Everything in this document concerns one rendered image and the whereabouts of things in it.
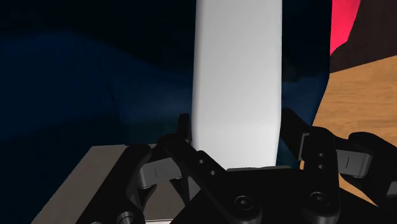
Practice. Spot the red cushion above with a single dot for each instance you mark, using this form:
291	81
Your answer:
341	21

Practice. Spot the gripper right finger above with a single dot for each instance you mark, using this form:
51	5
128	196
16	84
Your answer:
319	155

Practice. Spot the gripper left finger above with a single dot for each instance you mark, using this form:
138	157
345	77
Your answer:
189	156

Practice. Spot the white oblong object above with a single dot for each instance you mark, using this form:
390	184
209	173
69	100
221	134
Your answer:
235	77

